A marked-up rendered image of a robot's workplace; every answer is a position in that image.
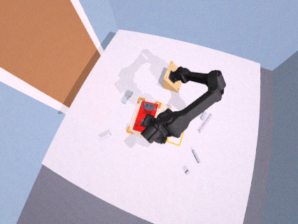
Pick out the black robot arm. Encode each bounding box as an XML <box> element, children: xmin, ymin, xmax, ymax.
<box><xmin>141</xmin><ymin>66</ymin><xmax>226</xmax><ymax>144</ymax></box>

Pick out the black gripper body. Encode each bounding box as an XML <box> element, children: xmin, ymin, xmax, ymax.
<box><xmin>143</xmin><ymin>114</ymin><xmax>180</xmax><ymax>138</ymax></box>

